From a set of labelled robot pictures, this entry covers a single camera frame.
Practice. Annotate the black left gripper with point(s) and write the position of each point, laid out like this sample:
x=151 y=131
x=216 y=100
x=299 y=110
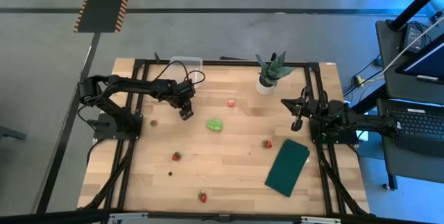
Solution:
x=183 y=94

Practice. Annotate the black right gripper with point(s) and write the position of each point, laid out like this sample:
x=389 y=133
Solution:
x=308 y=107

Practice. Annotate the light green toy vegetable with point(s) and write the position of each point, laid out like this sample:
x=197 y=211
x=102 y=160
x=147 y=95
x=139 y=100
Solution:
x=214 y=125

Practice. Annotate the red toy strawberry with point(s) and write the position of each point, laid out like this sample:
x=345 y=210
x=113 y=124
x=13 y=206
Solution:
x=202 y=197
x=153 y=123
x=176 y=156
x=266 y=144

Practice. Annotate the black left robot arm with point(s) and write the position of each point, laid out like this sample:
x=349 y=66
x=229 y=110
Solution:
x=138 y=87

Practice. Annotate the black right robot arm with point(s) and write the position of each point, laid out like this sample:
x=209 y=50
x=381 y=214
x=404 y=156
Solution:
x=367 y=123

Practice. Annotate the clear plastic tupperware container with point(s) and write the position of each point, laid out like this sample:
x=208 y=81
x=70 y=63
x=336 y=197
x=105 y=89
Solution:
x=196 y=64

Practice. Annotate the white plant pot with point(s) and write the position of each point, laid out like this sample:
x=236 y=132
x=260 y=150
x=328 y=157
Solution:
x=264 y=88

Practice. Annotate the green spiky potted plant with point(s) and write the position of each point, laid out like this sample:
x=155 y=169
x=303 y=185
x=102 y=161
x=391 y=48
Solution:
x=274 y=69

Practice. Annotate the dark green cloth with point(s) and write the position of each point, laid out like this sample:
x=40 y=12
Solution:
x=287 y=167

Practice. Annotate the white power strip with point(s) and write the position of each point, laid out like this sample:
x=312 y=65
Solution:
x=358 y=80

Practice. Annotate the grey side desk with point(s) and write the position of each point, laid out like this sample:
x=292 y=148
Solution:
x=392 y=88

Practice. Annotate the black keyboard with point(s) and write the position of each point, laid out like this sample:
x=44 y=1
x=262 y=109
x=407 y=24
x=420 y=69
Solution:
x=419 y=123

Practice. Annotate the grey laptop desk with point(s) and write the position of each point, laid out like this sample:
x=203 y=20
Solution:
x=409 y=168

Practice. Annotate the black hazard-striped floor mat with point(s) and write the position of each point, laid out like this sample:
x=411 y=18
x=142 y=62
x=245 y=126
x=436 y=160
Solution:
x=104 y=2

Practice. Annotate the black power adapter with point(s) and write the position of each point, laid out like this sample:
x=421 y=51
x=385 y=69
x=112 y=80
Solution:
x=412 y=36

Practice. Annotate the black rig crossbar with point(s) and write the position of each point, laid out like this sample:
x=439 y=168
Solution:
x=69 y=215

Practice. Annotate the black rig pole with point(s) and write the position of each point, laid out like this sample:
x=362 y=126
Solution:
x=416 y=3

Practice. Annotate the grey chair leg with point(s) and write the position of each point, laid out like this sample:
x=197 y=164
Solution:
x=12 y=134

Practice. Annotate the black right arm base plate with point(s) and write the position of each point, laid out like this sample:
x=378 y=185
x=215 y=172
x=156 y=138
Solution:
x=347 y=140

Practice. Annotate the black aluminium frame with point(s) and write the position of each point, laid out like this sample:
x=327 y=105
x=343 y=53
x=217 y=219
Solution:
x=225 y=62

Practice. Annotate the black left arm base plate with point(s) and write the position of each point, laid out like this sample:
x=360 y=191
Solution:
x=104 y=132

